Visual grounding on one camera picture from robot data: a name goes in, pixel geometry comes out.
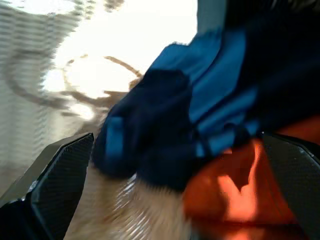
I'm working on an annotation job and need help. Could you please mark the navy blue garment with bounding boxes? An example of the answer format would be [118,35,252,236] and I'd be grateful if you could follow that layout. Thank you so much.
[92,0,320,192]

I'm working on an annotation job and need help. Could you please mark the red garment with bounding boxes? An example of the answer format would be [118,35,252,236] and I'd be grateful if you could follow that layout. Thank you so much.
[183,116,320,240]

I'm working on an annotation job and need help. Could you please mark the pale woven basket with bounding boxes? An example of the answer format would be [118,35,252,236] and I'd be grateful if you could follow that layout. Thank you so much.
[0,0,198,240]

